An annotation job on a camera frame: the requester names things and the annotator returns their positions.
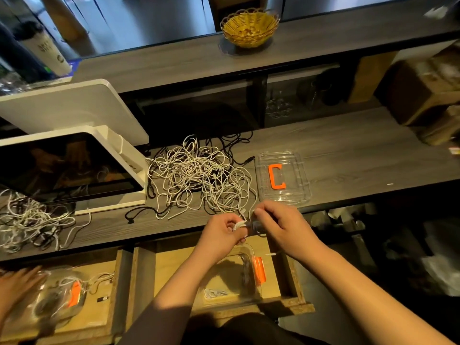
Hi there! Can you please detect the person's right hand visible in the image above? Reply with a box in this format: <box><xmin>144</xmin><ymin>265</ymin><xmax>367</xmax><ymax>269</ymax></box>
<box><xmin>252</xmin><ymin>199</ymin><xmax>325</xmax><ymax>264</ymax></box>

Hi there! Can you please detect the person's left hand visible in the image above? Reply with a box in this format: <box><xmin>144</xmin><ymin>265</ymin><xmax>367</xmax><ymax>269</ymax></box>
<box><xmin>193</xmin><ymin>212</ymin><xmax>250</xmax><ymax>267</ymax></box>

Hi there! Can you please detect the clear container drawer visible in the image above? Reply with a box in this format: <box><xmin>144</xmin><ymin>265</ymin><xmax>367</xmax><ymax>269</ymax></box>
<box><xmin>197</xmin><ymin>244</ymin><xmax>268</xmax><ymax>308</ymax></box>
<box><xmin>22</xmin><ymin>265</ymin><xmax>87</xmax><ymax>329</ymax></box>

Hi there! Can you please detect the person's left forearm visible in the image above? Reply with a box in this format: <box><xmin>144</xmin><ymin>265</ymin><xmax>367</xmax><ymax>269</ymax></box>
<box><xmin>118</xmin><ymin>255</ymin><xmax>220</xmax><ymax>345</ymax></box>

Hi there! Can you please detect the person's right forearm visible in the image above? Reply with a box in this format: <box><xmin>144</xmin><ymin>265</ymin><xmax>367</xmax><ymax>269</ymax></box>
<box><xmin>305</xmin><ymin>244</ymin><xmax>454</xmax><ymax>345</ymax></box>

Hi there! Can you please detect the brown cardboard box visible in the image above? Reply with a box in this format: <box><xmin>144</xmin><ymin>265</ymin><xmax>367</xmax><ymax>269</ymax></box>
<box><xmin>391</xmin><ymin>43</ymin><xmax>460</xmax><ymax>127</ymax></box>

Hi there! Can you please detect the wooden drawer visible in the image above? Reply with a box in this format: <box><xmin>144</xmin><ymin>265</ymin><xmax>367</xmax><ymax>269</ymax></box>
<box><xmin>128</xmin><ymin>228</ymin><xmax>316</xmax><ymax>329</ymax></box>
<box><xmin>0</xmin><ymin>246</ymin><xmax>135</xmax><ymax>345</ymax></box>

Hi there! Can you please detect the pile of white containers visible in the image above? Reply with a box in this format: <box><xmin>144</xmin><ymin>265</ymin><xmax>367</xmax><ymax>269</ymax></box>
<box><xmin>327</xmin><ymin>205</ymin><xmax>376</xmax><ymax>236</ymax></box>

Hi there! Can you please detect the white touchscreen monitor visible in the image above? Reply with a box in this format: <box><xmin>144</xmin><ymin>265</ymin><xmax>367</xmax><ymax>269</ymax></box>
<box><xmin>0</xmin><ymin>126</ymin><xmax>150</xmax><ymax>214</ymax></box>

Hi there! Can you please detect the flat cardboard sheet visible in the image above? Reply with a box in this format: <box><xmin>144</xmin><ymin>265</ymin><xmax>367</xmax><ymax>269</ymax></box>
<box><xmin>348</xmin><ymin>52</ymin><xmax>396</xmax><ymax>105</ymax></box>

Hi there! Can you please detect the grey wooden bar counter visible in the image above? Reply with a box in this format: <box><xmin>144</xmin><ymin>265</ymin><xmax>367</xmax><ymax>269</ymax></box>
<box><xmin>0</xmin><ymin>0</ymin><xmax>460</xmax><ymax>94</ymax></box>

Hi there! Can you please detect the white customer display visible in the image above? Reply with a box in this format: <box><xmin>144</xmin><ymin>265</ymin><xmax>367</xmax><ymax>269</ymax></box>
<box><xmin>0</xmin><ymin>79</ymin><xmax>150</xmax><ymax>147</ymax></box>

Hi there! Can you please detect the yellow woven basket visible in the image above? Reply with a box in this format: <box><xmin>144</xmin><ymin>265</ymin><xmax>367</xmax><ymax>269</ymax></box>
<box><xmin>220</xmin><ymin>8</ymin><xmax>281</xmax><ymax>49</ymax></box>

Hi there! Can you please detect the brown wooden chair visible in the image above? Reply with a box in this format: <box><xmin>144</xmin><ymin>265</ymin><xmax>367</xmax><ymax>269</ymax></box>
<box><xmin>208</xmin><ymin>0</ymin><xmax>268</xmax><ymax>29</ymax></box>

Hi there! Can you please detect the white paper coffee cup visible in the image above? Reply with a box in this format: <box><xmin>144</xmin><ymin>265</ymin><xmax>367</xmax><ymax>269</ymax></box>
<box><xmin>13</xmin><ymin>21</ymin><xmax>73</xmax><ymax>78</ymax></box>

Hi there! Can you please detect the clear lid orange handle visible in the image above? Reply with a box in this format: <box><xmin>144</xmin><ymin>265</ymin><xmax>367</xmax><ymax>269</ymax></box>
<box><xmin>255</xmin><ymin>150</ymin><xmax>311</xmax><ymax>207</ymax></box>

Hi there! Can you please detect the black cable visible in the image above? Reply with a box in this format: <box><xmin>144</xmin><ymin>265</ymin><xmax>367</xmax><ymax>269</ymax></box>
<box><xmin>124</xmin><ymin>203</ymin><xmax>171</xmax><ymax>224</ymax></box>

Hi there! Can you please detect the bundle of black cables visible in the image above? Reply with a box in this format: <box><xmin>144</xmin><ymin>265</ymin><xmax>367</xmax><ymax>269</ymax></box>
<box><xmin>216</xmin><ymin>130</ymin><xmax>254</xmax><ymax>166</ymax></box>

